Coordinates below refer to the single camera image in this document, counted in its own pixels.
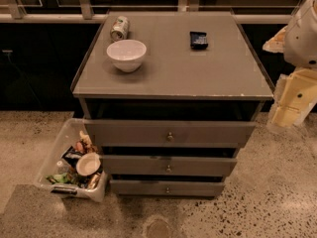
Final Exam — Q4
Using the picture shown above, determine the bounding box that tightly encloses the clear plastic bin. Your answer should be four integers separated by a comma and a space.
35, 118, 107, 202

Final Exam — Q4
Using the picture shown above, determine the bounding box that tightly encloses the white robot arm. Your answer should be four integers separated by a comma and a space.
263, 0, 317, 132

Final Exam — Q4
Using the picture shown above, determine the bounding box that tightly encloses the white ceramic bowl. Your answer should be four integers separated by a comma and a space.
106, 40, 147, 72

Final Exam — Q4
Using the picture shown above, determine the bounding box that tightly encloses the grey drawer cabinet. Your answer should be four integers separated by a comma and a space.
72, 12, 272, 183

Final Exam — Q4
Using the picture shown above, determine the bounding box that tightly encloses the white metal railing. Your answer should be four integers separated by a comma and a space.
0, 0, 306, 24

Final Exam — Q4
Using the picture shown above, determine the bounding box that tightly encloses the grey bottom drawer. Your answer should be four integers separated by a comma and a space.
110, 179, 224, 197

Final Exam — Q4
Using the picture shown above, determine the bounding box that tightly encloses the clear plastic bottle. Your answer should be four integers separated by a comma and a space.
56, 161, 70, 175

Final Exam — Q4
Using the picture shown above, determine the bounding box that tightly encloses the grey top drawer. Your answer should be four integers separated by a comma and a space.
85, 120, 256, 148

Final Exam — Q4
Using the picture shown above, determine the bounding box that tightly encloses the black snack packet in bin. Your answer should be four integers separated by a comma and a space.
61, 147, 83, 166

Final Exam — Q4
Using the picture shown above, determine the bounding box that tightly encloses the green snack bag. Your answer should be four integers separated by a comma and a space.
47, 173, 77, 184

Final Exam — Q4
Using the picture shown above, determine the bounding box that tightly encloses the grey drawer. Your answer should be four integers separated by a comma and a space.
85, 120, 256, 148
103, 155, 237, 177
110, 179, 224, 197

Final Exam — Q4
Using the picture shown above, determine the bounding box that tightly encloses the white bowl in bin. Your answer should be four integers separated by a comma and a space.
76, 153, 101, 177

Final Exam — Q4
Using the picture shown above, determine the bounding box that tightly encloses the crushed soda can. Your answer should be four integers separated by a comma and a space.
110, 16, 130, 42

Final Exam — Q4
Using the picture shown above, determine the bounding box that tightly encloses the dark blue snack packet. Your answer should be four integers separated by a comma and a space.
190, 31, 208, 50

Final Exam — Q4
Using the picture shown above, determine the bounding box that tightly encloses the grey middle drawer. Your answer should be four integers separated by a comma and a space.
103, 155, 237, 177

